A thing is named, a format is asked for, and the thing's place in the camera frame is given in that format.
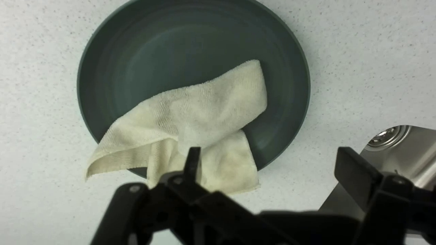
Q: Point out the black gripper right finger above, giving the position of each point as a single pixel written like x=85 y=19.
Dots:
x=385 y=199

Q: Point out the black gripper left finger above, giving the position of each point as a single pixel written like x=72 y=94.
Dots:
x=181 y=204

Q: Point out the white towel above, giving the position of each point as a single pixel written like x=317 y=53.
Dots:
x=194 y=123

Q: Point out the dark green plate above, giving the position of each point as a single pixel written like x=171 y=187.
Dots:
x=181 y=45

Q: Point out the stainless steel sink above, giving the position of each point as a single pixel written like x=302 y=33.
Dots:
x=408 y=150

